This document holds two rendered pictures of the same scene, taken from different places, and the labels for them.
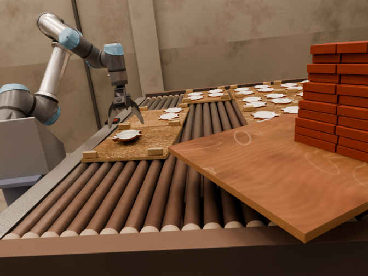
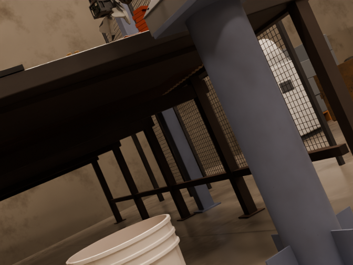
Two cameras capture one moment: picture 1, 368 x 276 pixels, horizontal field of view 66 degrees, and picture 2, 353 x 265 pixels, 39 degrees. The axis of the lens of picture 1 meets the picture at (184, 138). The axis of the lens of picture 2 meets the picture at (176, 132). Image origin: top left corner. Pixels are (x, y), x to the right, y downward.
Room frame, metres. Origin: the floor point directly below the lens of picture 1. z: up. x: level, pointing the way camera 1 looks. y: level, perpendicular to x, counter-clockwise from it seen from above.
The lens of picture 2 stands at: (2.09, 1.88, 0.53)
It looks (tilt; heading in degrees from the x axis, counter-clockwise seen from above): 1 degrees up; 241
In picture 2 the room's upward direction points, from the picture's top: 24 degrees counter-clockwise
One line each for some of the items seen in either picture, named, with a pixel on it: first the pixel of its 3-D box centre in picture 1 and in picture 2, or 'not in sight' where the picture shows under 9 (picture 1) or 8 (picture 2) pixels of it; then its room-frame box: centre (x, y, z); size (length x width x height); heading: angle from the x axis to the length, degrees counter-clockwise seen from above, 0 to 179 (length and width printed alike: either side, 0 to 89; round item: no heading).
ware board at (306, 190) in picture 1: (294, 150); not in sight; (0.68, -0.28, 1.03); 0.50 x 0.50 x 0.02; 25
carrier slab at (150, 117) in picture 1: (157, 118); not in sight; (1.65, 0.14, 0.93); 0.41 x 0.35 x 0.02; 171
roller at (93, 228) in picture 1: (153, 129); not in sight; (1.51, 0.17, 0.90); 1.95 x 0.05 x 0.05; 174
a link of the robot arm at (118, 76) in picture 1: (118, 76); not in sight; (1.23, 0.25, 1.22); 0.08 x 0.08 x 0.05
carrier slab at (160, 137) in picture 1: (138, 141); not in sight; (1.23, 0.21, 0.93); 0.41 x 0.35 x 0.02; 169
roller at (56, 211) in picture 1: (126, 131); not in sight; (1.53, 0.32, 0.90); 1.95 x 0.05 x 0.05; 174
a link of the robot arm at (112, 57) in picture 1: (114, 57); not in sight; (1.24, 0.25, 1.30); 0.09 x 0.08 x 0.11; 52
